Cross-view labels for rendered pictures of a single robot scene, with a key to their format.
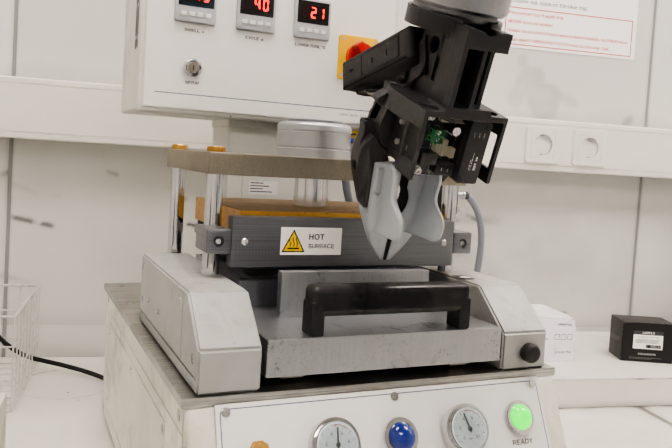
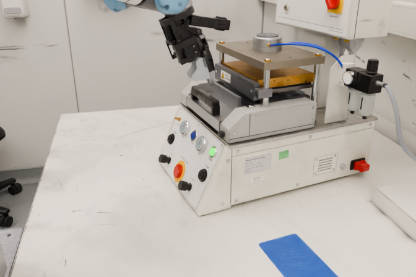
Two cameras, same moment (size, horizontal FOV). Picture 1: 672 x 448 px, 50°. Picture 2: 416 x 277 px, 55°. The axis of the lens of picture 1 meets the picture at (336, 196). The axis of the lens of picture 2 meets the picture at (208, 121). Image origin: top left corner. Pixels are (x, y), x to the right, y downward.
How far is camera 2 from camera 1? 1.24 m
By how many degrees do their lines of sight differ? 90
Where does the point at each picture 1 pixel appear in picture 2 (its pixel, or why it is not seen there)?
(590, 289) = not seen: outside the picture
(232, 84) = (296, 13)
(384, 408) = (196, 126)
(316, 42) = not seen: outside the picture
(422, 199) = (202, 67)
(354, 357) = (196, 109)
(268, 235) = (219, 71)
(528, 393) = (219, 148)
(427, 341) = (206, 114)
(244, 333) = (188, 92)
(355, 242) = (233, 81)
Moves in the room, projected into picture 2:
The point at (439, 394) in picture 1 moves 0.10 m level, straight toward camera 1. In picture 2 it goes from (205, 131) to (168, 128)
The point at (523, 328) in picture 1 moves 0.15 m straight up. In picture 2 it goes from (225, 125) to (226, 64)
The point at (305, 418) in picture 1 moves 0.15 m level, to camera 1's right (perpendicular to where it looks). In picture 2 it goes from (187, 118) to (183, 140)
